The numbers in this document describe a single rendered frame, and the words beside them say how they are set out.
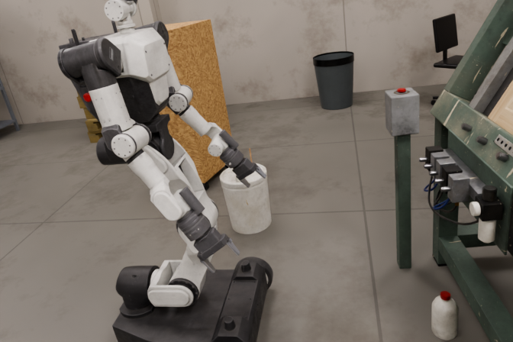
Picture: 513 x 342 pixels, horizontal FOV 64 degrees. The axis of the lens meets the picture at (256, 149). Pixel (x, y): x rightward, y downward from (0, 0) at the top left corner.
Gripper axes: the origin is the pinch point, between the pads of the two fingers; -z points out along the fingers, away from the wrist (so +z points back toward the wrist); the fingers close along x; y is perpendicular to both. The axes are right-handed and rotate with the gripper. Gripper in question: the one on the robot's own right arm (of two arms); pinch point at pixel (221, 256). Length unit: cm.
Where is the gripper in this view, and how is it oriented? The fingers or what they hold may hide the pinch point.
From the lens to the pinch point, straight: 145.8
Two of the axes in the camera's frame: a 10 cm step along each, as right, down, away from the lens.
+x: 7.9, -5.9, -1.6
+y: 0.3, -2.2, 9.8
